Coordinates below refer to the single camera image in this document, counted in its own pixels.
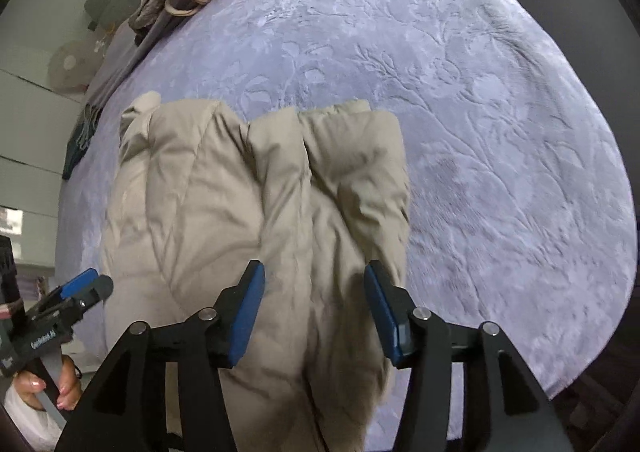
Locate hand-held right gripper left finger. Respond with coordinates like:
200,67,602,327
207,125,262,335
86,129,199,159
52,259,266,452

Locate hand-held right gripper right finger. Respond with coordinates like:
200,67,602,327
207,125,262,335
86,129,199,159
363,259,576,452

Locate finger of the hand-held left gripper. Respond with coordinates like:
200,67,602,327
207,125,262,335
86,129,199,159
47,275,115,333
37,268,99,315

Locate beige puffer jacket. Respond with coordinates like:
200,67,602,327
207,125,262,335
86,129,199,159
100,91,412,452

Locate person's left forearm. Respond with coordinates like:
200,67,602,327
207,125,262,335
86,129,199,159
0,384,66,452

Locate person's left hand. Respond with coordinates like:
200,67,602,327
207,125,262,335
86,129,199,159
12,354,83,413

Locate dark green cloth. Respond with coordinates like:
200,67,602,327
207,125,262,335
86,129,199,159
62,117,96,180

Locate lilac embossed blanket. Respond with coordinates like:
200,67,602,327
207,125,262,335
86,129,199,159
55,0,638,440

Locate white round fan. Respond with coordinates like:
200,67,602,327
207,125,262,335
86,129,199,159
49,39,94,94

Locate grey fringed scarf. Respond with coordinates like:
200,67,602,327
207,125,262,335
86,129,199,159
75,12,186,153

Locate brown garment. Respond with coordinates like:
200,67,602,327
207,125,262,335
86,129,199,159
129,0,201,40

